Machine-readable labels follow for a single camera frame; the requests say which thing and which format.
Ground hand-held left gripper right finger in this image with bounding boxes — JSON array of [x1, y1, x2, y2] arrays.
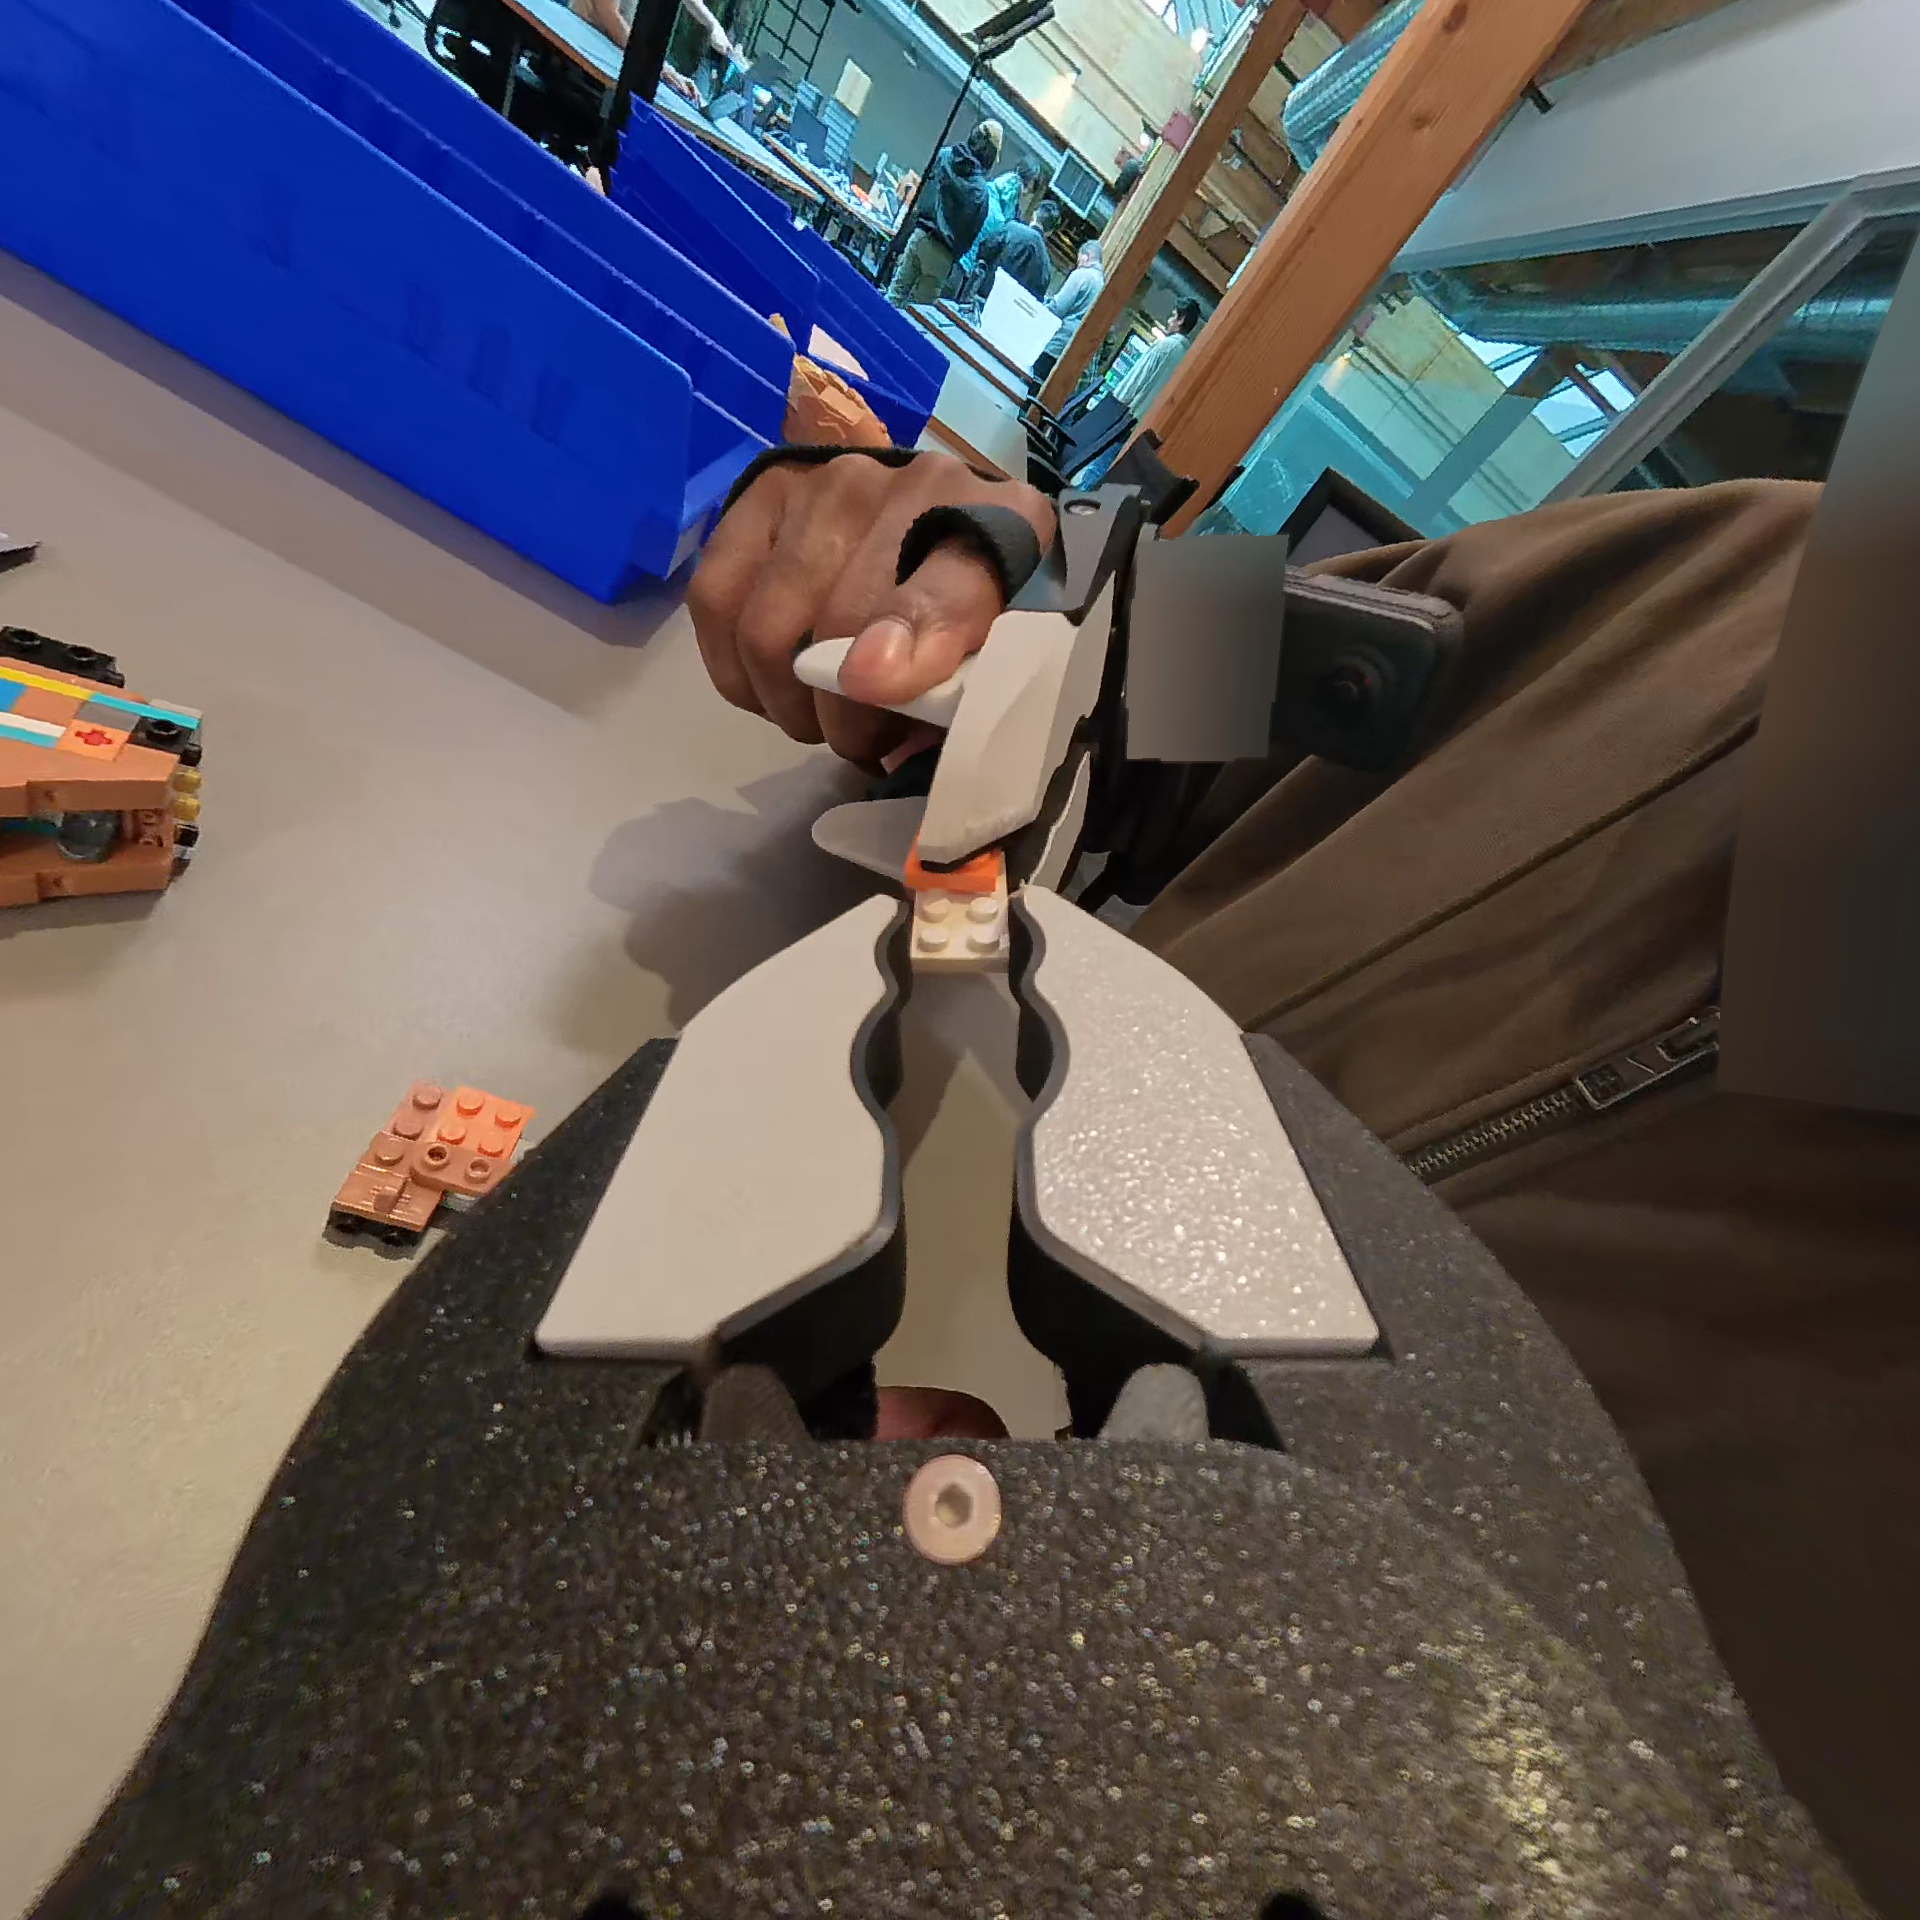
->
[[1008, 893, 1381, 1425]]

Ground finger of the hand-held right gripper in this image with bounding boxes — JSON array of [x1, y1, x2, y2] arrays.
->
[[912, 593, 1127, 879], [1020, 748, 1105, 905]]

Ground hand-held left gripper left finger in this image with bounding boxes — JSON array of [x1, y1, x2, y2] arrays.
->
[[539, 898, 912, 1437]]

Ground white toy brick plate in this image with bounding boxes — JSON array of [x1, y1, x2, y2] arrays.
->
[[912, 885, 1008, 980]]

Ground small orange toy brick assembly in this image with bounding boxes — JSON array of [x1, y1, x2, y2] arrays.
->
[[321, 1078, 539, 1249]]

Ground blue plastic bin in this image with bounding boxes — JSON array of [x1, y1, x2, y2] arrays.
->
[[609, 97, 951, 446], [0, 0, 798, 600]]

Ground grey desk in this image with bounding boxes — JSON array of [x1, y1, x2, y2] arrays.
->
[[0, 252, 1249, 1920]]

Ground person's right hand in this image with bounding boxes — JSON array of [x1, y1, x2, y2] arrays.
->
[[688, 446, 1058, 774]]

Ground black office chair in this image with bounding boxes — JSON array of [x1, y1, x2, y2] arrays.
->
[[1020, 381, 1140, 487]]

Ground tan toy pieces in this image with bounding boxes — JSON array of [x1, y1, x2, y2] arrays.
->
[[778, 360, 890, 446]]

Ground person's brown hoodie torso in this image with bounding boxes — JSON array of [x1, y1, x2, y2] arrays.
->
[[1119, 478, 1920, 1920]]

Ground black pole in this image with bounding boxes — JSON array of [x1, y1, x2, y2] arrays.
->
[[589, 0, 688, 189]]

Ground multicoloured toy brick model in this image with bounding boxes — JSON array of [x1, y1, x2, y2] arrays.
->
[[0, 622, 208, 909]]

